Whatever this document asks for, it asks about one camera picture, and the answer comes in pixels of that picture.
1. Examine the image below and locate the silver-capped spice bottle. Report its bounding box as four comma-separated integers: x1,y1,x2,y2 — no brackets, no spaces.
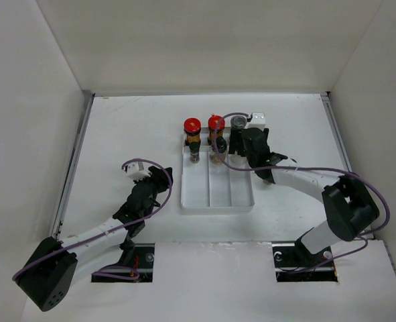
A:
230,115,247,129

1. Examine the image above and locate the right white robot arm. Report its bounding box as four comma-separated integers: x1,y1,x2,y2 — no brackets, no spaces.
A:
239,127,379,266

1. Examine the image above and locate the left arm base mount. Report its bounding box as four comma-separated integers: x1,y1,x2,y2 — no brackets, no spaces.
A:
91,244,155,283

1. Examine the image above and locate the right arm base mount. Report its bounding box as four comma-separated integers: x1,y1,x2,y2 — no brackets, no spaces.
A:
272,243,338,282

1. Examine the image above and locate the white compartment organizer tray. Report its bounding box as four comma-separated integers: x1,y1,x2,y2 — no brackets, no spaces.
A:
180,127,255,215

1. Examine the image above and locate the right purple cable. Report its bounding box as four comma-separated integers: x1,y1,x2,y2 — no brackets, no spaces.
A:
210,112,391,272

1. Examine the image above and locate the small black-capped spice jar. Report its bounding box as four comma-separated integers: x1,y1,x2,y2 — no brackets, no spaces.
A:
189,142,200,164

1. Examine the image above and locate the red-capped amber sauce jar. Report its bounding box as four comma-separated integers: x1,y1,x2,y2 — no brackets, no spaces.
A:
184,117,202,146

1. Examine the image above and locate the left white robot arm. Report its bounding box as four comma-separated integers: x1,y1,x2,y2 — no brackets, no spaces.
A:
12,159,174,312

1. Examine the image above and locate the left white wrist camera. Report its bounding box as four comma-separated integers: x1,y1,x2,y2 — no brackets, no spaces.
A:
122,161,151,181

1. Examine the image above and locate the black-capped beige bottle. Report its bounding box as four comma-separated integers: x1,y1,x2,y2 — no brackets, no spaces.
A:
230,154,247,166
210,137,228,164

